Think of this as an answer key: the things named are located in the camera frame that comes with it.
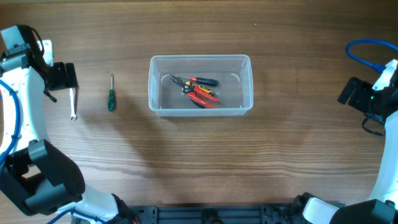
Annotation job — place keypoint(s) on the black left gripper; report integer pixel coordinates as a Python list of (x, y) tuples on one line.
[(62, 81)]

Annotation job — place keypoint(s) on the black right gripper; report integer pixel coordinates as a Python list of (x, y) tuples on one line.
[(356, 101)]

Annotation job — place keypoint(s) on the small silver wrench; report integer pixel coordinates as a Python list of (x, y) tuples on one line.
[(73, 103)]

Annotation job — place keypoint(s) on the orange black needle-nose pliers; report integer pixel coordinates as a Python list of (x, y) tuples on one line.
[(206, 90)]

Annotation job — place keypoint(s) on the red black screwdriver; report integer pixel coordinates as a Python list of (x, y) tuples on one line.
[(200, 80)]

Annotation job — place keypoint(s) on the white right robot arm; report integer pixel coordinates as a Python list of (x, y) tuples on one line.
[(380, 207)]

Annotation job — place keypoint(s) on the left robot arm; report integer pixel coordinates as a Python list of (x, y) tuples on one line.
[(35, 176)]

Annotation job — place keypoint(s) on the clear plastic container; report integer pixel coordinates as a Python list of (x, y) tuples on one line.
[(235, 89)]

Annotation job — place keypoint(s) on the green handled screwdriver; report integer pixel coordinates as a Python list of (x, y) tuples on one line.
[(111, 97)]

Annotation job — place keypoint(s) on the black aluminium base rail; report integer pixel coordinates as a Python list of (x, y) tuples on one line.
[(269, 213)]

